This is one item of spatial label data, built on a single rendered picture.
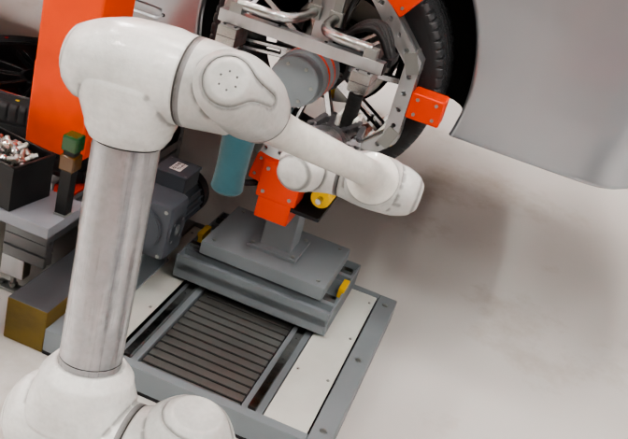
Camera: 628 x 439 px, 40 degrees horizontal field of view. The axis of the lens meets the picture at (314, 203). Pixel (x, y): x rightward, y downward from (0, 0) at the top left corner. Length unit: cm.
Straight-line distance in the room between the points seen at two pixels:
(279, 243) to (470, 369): 74
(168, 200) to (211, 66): 128
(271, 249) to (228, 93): 153
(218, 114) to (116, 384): 49
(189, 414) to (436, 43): 126
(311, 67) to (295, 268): 72
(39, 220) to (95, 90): 91
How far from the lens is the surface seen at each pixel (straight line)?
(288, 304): 258
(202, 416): 141
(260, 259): 260
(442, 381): 276
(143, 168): 129
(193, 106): 119
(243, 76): 115
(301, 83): 215
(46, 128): 229
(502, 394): 282
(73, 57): 127
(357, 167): 155
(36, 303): 241
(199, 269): 264
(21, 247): 257
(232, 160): 229
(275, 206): 243
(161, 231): 241
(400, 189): 169
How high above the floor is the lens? 150
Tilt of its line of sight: 25 degrees down
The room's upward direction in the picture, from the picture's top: 16 degrees clockwise
